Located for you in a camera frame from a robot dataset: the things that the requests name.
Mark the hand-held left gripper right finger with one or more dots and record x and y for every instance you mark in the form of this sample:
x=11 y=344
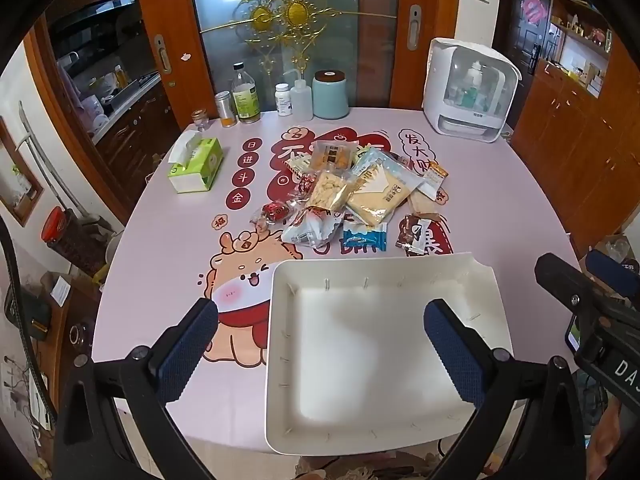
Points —
x=452 y=355

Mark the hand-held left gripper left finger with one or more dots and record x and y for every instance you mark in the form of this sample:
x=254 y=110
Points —
x=190 y=347

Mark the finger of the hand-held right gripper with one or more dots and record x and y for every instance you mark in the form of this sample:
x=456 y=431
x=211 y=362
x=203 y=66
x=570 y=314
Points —
x=562 y=282
x=612 y=272

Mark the white plastic tray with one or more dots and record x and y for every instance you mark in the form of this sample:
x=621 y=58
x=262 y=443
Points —
x=360 y=350

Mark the red spicy snack packet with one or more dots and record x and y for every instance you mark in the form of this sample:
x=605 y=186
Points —
x=271 y=212

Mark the clear cracker pieces packet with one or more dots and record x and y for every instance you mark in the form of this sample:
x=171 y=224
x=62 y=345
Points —
x=326 y=191

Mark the brown snack packet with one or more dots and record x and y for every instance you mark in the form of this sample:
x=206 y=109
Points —
x=412 y=234

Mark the blue white snack packet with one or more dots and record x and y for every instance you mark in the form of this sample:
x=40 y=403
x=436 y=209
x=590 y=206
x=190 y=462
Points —
x=365 y=237

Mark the beige snack packet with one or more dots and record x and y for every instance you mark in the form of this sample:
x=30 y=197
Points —
x=422 y=207

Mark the small orange white packet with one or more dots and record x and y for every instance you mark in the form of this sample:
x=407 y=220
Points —
x=436 y=175

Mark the white red snack packet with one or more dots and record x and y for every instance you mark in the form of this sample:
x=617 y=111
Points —
x=310 y=229

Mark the large yellow cake packet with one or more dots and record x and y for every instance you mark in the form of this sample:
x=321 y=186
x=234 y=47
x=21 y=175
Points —
x=380 y=195

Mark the red lidded container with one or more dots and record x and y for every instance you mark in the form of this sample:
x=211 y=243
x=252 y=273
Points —
x=59 y=225

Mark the green tissue box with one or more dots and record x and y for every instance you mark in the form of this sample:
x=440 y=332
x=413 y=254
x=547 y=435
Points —
x=197 y=167

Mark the small red candy packet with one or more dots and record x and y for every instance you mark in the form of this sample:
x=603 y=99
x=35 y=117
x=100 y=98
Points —
x=306 y=183

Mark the white green barcode packet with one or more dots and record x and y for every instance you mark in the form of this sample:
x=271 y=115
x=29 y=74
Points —
x=299 y=164

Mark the white countertop appliance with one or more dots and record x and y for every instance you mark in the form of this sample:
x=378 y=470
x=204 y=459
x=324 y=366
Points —
x=467 y=90

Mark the small glass jar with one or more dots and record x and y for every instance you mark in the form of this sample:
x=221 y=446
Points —
x=200 y=121

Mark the clear orange puff packet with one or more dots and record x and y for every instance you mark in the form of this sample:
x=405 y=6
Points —
x=331 y=156

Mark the dark wooden entry door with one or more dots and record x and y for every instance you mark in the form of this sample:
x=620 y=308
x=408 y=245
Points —
x=515 y=50

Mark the metal can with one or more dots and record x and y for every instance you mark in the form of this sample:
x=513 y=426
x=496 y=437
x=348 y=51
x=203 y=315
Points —
x=226 y=109

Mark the glass bottle green label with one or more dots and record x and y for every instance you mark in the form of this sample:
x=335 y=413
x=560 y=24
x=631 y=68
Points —
x=246 y=97

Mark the white pill bottle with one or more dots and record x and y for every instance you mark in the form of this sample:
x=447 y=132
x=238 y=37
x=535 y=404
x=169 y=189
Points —
x=283 y=100

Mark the clear squeeze wash bottle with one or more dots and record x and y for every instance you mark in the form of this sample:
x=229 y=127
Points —
x=301 y=100

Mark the teal canister brown lid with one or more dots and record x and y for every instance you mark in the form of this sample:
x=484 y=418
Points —
x=331 y=95

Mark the glass door gold ornament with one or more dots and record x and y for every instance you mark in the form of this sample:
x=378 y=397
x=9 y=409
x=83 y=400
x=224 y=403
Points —
x=300 y=30

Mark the wooden wall cabinet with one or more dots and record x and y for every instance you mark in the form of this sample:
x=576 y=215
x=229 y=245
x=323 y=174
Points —
x=580 y=125

